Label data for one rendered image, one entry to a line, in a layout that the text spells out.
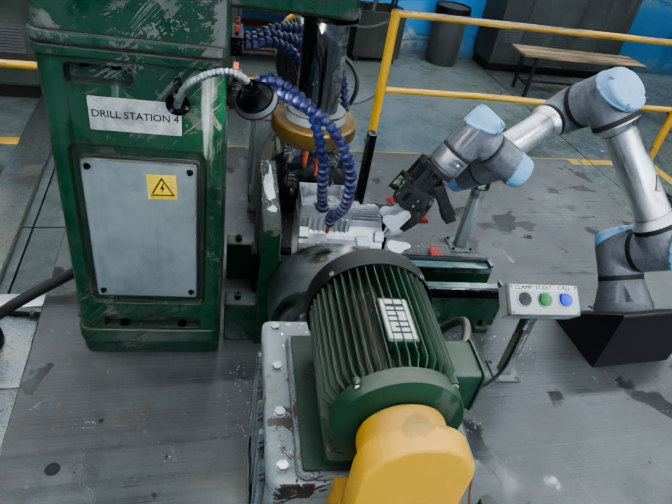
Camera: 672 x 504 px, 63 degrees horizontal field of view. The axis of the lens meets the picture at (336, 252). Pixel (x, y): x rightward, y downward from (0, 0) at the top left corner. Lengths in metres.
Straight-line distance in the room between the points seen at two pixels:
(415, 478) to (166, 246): 0.72
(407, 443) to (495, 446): 0.77
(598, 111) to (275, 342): 1.00
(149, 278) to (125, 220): 0.15
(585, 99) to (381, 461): 1.15
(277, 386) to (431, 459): 0.31
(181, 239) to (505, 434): 0.83
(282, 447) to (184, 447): 0.46
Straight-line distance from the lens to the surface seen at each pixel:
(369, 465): 0.59
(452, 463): 0.61
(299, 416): 0.79
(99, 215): 1.13
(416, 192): 1.22
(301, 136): 1.12
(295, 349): 0.86
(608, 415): 1.54
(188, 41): 0.96
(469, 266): 1.58
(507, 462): 1.32
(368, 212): 1.32
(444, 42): 6.44
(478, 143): 1.20
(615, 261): 1.68
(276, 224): 1.17
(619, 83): 1.51
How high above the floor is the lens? 1.80
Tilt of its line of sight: 36 degrees down
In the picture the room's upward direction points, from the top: 11 degrees clockwise
